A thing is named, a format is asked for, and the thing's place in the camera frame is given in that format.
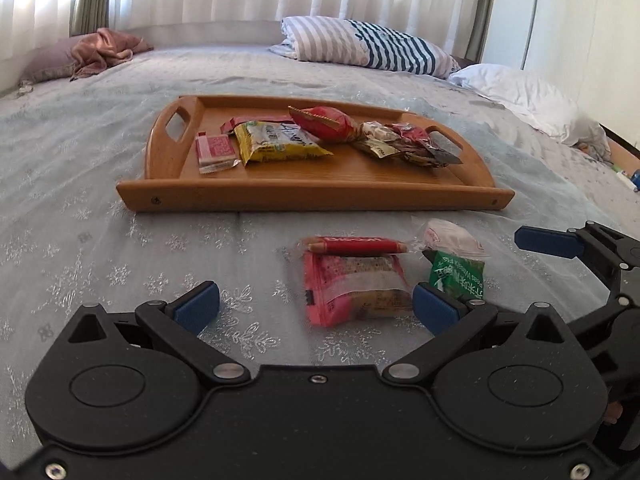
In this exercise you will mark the pink clear-window snack packet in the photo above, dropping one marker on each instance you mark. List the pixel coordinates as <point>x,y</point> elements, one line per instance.
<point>350,287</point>

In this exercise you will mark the beige biscuit packet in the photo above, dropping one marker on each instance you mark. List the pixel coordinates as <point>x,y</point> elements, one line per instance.
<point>377,131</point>

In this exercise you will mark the blue white striped pillow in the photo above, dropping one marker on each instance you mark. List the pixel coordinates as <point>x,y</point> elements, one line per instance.
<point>370,47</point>

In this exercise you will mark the purple pillow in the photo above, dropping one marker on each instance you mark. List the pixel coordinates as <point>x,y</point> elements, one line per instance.
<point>47,60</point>

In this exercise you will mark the brown snack packet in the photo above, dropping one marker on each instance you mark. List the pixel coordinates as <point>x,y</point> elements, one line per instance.
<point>435,155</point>

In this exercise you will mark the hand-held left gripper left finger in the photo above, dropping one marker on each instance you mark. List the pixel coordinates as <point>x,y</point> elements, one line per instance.
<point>197,307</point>

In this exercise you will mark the white wardrobe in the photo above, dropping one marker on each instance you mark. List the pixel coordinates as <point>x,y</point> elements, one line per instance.
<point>575,35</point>

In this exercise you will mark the small gold snack packet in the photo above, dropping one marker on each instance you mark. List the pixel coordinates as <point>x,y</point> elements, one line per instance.
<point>375,149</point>

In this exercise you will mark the yellow snack packet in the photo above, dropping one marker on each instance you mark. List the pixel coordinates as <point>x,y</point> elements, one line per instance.
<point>272,142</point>

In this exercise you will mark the small blue object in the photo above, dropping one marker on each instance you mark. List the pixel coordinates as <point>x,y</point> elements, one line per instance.
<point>636,180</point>

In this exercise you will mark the green snack packet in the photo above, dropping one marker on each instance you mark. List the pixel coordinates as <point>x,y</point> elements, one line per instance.
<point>457,277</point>

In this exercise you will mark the white translucent snack packet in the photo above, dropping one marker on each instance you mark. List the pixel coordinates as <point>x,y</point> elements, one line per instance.
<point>447,235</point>

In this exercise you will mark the crumpled pink cloth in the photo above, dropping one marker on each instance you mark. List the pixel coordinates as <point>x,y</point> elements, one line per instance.
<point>105,45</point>

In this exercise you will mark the long red snack bar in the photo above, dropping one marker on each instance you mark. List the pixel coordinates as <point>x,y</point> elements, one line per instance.
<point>357,246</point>

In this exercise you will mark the red puffy snack packet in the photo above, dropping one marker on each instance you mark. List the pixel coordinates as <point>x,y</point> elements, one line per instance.
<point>325,122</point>

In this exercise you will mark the red white-lettered snack packet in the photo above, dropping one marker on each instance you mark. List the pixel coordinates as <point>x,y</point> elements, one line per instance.
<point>412,133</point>

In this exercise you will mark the dark wooden bed frame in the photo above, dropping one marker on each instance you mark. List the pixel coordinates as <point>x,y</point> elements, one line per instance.
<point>625,142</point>

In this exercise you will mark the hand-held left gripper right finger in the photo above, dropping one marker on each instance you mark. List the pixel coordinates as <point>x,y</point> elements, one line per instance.
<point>435,307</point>

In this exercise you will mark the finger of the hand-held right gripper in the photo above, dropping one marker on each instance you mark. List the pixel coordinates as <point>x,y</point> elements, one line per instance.
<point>547,242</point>
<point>605,317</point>

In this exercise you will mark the small pink white snack packet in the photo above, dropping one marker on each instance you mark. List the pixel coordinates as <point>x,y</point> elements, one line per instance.
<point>215,152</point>

